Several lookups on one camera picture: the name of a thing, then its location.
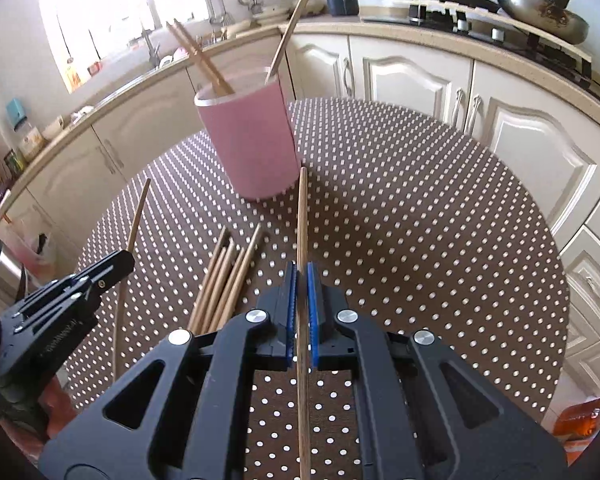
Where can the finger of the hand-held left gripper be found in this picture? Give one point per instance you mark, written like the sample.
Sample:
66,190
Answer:
105,267
65,305

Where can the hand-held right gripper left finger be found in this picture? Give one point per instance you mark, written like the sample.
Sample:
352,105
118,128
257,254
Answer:
291,310

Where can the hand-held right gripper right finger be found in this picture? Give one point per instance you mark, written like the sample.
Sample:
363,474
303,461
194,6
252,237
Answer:
313,310

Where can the group of wooden chopsticks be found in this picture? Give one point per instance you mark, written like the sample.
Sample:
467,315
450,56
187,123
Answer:
225,285

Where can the pink cylindrical cup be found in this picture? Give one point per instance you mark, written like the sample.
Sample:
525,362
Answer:
250,145

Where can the chopstick pair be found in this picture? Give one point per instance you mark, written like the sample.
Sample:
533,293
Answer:
207,60

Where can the hanging plastic bag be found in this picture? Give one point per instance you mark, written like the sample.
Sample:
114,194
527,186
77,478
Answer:
32,250

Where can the stainless steel bin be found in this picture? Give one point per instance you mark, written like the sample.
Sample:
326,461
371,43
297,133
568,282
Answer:
7,275

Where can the round table, polka-dot cloth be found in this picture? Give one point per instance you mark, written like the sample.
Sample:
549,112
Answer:
405,210

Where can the white lidded jar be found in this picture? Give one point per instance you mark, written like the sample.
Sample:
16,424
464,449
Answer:
31,142

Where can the stainless steel sink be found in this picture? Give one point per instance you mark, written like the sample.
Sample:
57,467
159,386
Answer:
135,82

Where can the small red box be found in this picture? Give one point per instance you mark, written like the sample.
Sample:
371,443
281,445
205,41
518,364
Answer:
94,67

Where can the metal sink faucet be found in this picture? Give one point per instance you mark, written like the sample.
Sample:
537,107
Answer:
152,50

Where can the cream kitchen base cabinets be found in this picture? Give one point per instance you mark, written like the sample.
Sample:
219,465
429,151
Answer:
410,75

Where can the kitchen window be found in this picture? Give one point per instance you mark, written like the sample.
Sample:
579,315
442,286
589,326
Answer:
105,10

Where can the hanging metal ladle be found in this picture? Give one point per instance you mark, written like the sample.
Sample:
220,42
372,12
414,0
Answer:
215,10

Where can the beige kitchen countertop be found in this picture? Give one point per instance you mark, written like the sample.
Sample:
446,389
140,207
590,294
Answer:
330,24

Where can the orange oil bottle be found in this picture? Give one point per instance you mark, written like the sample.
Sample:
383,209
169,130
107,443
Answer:
582,422

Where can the black gas stove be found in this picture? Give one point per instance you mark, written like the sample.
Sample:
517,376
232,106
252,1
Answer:
545,49

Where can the blue wall holder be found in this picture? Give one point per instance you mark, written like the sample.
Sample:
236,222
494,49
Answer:
16,112

